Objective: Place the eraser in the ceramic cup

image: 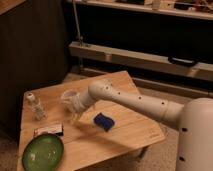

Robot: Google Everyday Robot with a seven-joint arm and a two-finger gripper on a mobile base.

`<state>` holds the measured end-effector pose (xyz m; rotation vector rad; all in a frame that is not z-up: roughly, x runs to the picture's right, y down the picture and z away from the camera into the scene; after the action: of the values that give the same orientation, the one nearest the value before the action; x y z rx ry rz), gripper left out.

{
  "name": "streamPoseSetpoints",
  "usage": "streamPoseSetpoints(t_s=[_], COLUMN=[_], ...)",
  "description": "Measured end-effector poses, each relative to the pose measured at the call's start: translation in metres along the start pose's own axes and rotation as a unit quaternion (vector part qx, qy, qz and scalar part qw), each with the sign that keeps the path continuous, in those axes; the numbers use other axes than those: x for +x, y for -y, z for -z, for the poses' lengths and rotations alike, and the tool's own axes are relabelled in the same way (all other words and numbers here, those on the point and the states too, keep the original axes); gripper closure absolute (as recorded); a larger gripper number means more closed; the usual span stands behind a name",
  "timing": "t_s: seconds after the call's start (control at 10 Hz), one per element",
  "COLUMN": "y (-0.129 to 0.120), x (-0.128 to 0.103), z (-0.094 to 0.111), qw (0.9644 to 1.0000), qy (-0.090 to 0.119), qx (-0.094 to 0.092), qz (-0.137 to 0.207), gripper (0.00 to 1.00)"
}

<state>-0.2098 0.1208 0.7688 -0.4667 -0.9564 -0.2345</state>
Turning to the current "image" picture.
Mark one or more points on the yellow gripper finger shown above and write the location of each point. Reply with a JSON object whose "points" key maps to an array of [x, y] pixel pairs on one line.
{"points": [[75, 118]]}

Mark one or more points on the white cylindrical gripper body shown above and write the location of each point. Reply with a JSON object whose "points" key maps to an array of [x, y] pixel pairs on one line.
{"points": [[80, 102]]}

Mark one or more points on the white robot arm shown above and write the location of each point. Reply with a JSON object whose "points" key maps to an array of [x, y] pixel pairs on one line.
{"points": [[193, 120]]}

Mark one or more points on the translucent plastic cup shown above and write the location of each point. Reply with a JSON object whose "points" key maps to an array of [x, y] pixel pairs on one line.
{"points": [[67, 100]]}

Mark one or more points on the wooden low table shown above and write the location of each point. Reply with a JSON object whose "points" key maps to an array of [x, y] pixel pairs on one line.
{"points": [[85, 143]]}

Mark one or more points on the blue sponge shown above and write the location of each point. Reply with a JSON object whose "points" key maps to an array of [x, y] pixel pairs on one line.
{"points": [[104, 122]]}

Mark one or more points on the clear plastic water bottle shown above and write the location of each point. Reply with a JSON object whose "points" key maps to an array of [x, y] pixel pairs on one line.
{"points": [[36, 106]]}

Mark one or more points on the white wooden beam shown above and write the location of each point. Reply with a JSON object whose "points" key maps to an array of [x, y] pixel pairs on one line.
{"points": [[140, 60]]}

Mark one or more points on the metal vertical pole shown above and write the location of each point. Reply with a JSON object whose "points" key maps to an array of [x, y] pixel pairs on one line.
{"points": [[80, 40]]}

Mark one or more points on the upper white shelf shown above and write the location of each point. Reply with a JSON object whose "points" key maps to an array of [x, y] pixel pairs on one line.
{"points": [[141, 8]]}

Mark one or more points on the black handle on beam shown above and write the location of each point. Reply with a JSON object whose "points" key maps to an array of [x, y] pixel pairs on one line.
{"points": [[182, 63]]}

